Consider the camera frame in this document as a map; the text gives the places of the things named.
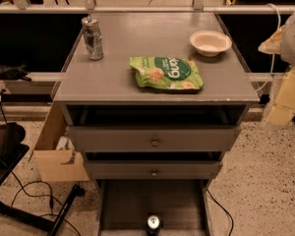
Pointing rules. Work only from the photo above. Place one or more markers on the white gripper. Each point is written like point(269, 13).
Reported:
point(294, 42)

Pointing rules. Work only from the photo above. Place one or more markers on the blue pepsi can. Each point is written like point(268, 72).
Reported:
point(153, 225)

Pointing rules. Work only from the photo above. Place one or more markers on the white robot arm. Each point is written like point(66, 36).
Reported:
point(287, 54)

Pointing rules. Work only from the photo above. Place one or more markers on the grey drawer cabinet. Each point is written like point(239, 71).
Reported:
point(151, 154)

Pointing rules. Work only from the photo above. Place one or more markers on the grey bottom drawer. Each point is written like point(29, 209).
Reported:
point(125, 205)

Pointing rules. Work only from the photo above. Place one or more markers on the grey drawer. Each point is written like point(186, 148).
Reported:
point(152, 169)
point(125, 205)
point(153, 139)

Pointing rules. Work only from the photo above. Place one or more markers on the silver energy drink can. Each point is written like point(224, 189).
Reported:
point(93, 38)

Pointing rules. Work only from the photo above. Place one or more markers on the grey middle drawer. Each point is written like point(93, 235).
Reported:
point(152, 169)

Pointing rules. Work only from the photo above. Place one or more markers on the grey top drawer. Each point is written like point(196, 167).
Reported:
point(153, 139)

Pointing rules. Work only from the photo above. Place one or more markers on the white paper bowl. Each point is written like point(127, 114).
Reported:
point(210, 43)

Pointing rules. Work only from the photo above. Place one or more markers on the green chip bag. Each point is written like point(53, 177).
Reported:
point(166, 73)

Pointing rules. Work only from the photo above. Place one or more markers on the cardboard box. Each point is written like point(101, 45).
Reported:
point(55, 156)

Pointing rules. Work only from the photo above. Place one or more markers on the grey metal railing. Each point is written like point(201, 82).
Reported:
point(36, 9)

